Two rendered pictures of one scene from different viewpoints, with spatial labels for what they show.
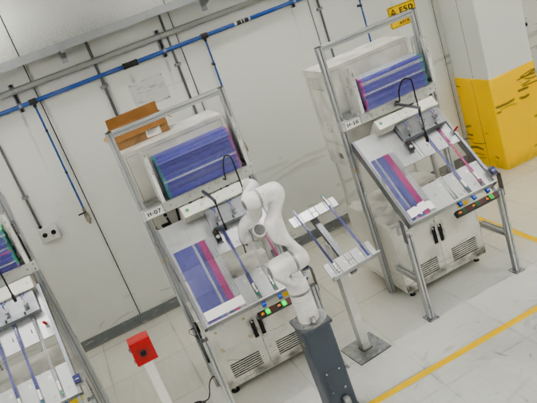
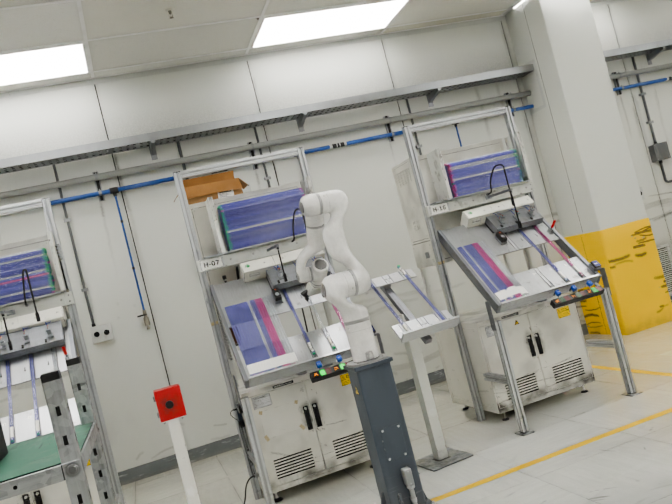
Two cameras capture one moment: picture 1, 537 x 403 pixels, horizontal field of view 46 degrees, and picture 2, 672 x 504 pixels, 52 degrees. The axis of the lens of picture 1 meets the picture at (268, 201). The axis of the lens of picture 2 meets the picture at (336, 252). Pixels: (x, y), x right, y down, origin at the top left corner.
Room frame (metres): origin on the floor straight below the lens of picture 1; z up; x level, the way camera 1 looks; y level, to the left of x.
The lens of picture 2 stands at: (-0.11, 0.14, 1.15)
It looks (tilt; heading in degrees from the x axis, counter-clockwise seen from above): 1 degrees up; 358
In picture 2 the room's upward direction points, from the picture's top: 14 degrees counter-clockwise
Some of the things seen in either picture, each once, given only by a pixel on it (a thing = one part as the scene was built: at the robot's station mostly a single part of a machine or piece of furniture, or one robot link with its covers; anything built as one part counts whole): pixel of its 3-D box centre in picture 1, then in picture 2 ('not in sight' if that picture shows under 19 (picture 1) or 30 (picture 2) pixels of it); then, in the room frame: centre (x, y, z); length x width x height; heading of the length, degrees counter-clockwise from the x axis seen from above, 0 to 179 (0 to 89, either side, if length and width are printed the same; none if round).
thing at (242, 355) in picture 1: (246, 317); (302, 421); (4.00, 0.43, 0.31); 0.70 x 0.65 x 0.62; 105
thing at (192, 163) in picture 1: (196, 161); (265, 219); (3.90, 0.34, 1.52); 0.51 x 0.13 x 0.27; 105
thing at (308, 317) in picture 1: (304, 305); (362, 341); (3.03, 0.01, 0.79); 0.19 x 0.19 x 0.18
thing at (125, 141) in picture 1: (153, 120); (228, 184); (4.16, 0.52, 1.82); 0.68 x 0.30 x 0.20; 105
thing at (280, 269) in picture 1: (287, 275); (344, 298); (3.02, 0.04, 1.00); 0.19 x 0.12 x 0.24; 108
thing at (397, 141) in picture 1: (419, 196); (514, 303); (4.20, -1.03, 0.65); 1.01 x 0.73 x 1.29; 15
